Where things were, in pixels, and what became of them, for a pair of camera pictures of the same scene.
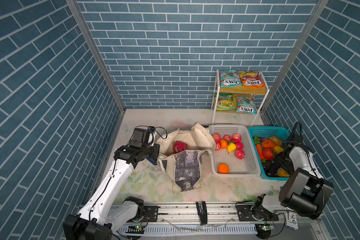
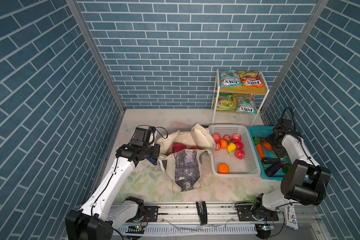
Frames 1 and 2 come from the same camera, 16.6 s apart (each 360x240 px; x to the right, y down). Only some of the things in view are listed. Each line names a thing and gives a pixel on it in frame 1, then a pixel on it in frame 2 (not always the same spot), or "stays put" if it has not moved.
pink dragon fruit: (178, 146) stays put
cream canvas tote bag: (180, 155) stays put
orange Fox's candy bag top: (251, 79) stays put
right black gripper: (278, 158) -> (279, 152)
